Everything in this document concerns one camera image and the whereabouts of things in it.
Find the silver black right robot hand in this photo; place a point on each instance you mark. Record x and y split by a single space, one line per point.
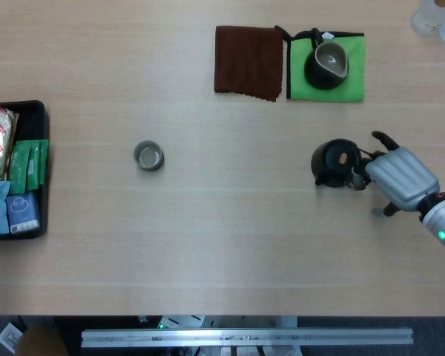
404 178

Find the small grey tea cup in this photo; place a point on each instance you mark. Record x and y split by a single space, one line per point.
148 155

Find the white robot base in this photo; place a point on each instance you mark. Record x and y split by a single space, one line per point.
181 322

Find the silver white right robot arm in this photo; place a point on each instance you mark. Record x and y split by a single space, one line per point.
443 226

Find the green cloth with black trim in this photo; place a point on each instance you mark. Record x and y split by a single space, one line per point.
356 78

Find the black ceramic pitcher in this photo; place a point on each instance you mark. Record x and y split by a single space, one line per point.
317 76

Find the brown cloth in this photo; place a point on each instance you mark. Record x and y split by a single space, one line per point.
248 63

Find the green tea sachet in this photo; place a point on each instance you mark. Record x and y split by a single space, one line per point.
19 167
43 159
33 167

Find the black plastic tray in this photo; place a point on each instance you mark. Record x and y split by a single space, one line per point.
35 118

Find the blue box with cloud face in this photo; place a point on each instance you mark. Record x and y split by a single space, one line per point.
22 211

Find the white paper sheet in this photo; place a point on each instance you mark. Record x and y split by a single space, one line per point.
9 335

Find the aluminium rail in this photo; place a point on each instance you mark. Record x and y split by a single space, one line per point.
244 337

